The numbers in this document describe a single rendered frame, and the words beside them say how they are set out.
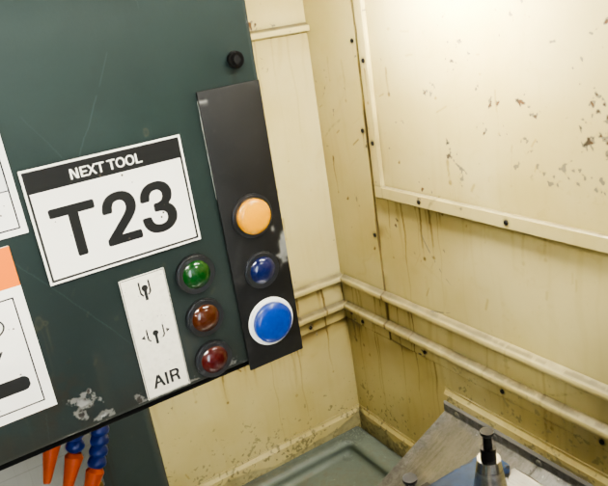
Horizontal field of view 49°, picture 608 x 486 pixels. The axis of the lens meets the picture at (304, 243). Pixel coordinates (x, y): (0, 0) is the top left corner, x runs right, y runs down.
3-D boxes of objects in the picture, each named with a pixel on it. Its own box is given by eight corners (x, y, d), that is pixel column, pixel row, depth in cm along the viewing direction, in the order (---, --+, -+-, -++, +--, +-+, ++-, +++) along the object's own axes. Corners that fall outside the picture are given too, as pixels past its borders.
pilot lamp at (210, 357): (233, 368, 47) (227, 340, 47) (205, 380, 46) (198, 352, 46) (229, 364, 48) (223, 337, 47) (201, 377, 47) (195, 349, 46)
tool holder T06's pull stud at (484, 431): (488, 450, 75) (486, 424, 74) (500, 458, 73) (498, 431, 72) (477, 457, 74) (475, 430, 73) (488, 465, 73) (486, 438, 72)
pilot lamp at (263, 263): (280, 280, 48) (275, 251, 47) (253, 290, 47) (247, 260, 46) (276, 278, 48) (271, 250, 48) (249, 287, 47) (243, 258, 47)
